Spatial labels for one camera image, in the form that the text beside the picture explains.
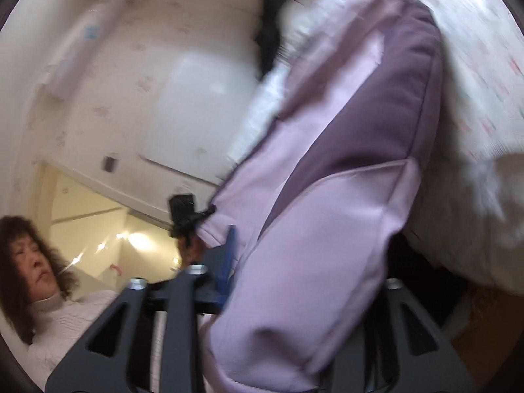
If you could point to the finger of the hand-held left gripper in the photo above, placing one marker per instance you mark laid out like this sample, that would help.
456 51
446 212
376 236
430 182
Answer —
184 213

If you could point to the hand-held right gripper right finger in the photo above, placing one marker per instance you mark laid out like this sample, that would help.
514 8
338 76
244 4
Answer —
392 294

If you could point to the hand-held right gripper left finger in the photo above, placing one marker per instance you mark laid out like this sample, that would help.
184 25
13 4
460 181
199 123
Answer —
228 254

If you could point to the purple jacket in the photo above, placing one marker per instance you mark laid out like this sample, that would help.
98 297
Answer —
327 213

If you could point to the person's head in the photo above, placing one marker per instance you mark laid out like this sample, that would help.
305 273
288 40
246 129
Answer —
28 262

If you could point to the black clothing pile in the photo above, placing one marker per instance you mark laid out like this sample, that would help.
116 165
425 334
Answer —
268 37

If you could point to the white cherry print quilt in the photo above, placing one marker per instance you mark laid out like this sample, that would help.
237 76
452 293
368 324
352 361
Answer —
483 90

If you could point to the grey wall switch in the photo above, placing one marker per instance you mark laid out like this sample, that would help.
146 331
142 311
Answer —
108 164

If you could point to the white wall air conditioner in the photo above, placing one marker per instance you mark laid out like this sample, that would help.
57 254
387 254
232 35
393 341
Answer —
77 53

